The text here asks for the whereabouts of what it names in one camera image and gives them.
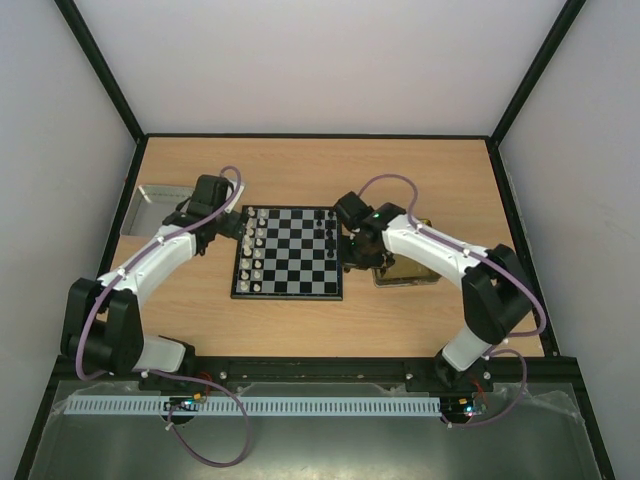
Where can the white slotted cable duct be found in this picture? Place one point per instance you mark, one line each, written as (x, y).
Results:
(254, 406)

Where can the gold tin box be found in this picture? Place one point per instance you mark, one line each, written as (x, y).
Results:
(400, 271)

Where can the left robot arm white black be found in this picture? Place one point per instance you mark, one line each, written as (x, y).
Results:
(102, 329)

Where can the black silver chess board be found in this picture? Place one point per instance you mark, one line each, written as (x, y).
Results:
(297, 250)

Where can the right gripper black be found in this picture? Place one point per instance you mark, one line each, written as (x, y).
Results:
(356, 245)

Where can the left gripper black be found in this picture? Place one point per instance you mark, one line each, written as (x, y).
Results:
(236, 226)

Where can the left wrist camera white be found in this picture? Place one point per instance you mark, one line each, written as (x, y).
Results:
(235, 191)

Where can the silver tin lid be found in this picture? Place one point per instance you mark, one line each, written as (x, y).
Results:
(149, 206)

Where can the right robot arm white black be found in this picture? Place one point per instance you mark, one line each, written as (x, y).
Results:
(495, 290)

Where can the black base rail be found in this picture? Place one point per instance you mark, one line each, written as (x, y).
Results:
(418, 375)

